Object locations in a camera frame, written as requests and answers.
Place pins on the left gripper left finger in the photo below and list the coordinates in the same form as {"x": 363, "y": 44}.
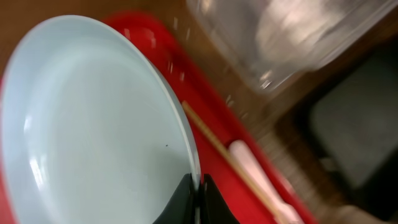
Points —
{"x": 181, "y": 207}

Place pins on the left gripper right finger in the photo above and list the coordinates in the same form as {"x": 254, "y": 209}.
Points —
{"x": 213, "y": 208}

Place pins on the wooden chopstick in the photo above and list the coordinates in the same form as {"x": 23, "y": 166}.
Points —
{"x": 217, "y": 144}

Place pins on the white plastic fork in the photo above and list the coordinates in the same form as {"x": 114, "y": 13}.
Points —
{"x": 240, "y": 151}

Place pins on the large light blue plate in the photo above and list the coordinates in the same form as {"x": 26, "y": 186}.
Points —
{"x": 91, "y": 132}

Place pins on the red plastic tray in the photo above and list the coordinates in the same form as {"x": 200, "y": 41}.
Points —
{"x": 158, "y": 46}

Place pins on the black plastic tray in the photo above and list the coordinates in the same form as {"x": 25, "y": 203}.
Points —
{"x": 351, "y": 125}

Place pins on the clear plastic bin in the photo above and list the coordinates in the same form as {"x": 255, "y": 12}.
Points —
{"x": 267, "y": 41}

